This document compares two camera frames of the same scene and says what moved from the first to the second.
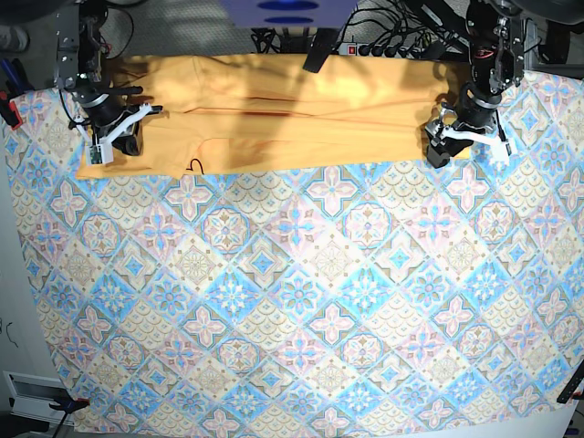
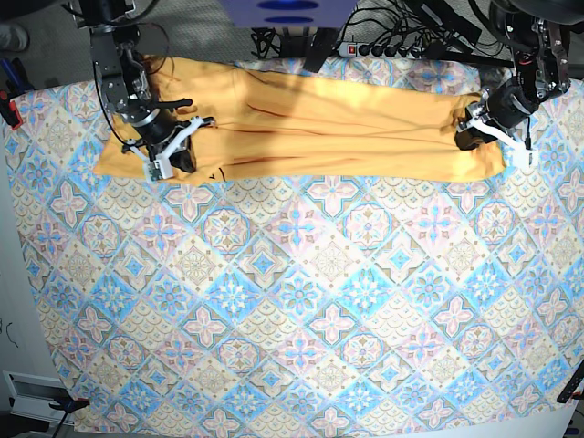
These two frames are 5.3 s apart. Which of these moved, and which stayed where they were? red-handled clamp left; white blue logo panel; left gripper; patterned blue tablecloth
Moved: left gripper
Stayed: red-handled clamp left; white blue logo panel; patterned blue tablecloth
